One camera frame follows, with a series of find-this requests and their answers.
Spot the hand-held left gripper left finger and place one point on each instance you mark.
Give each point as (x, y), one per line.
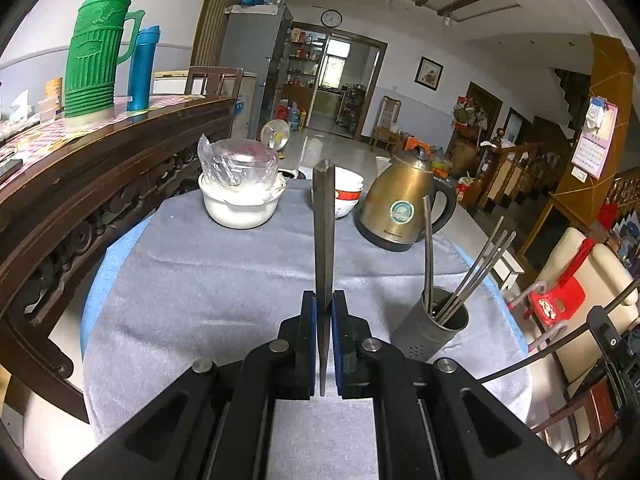
(312, 345)

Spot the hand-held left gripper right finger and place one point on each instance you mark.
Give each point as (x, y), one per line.
(336, 345)

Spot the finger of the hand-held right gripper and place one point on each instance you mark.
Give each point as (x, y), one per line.
(607, 332)

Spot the dark chopstick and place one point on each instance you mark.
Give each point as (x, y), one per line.
(324, 260)
(475, 262)
(482, 267)
(425, 260)
(492, 269)
(431, 260)

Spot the grey utensil holder cup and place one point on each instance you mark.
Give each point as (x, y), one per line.
(425, 332)

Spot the red plastic stool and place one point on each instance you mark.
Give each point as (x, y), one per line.
(557, 300)

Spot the beige chair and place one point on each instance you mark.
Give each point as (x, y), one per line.
(565, 260)

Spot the small white stool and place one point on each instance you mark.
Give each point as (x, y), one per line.
(510, 267)

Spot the grey tablecloth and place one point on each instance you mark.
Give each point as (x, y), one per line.
(210, 285)

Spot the white bowl red pattern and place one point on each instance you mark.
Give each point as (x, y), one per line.
(345, 211)
(349, 198)

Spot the white plastic basin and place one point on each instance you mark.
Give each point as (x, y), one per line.
(240, 207)

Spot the golden electric kettle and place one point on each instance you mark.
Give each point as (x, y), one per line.
(400, 200)

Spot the stacked white red bowls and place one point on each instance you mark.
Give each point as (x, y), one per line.
(350, 180)

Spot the wooden stair railing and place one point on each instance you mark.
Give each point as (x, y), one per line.
(510, 170)

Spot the clear plastic bag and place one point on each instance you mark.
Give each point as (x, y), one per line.
(235, 165)

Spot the red drink carton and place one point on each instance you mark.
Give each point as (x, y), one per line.
(464, 191)

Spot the small white fan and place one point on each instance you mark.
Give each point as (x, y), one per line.
(274, 136)

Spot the blue water jug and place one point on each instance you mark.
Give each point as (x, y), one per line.
(296, 117)

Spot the light wooden chair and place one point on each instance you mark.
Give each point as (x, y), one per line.
(387, 120)

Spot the carved dark wooden sideboard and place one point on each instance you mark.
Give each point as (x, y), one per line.
(100, 200)

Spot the brown wooden chair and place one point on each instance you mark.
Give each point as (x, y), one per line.
(215, 82)

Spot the grey refrigerator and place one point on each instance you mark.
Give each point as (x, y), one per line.
(255, 70)

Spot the white chest freezer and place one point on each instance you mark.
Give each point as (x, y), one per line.
(172, 82)

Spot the blue bottle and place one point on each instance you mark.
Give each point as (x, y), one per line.
(142, 70)

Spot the checkered table runner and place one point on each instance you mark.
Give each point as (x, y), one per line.
(45, 135)

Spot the yellow tin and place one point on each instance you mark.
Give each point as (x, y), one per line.
(54, 95)

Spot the green thermos jug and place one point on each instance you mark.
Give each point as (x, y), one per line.
(95, 55)

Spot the tissue pack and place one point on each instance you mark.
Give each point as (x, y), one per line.
(17, 107)

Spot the wall calendar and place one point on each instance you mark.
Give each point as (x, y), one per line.
(592, 145)

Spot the framed wall picture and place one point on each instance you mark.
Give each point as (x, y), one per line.
(429, 74)

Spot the round wall clock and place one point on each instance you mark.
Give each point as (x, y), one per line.
(331, 18)

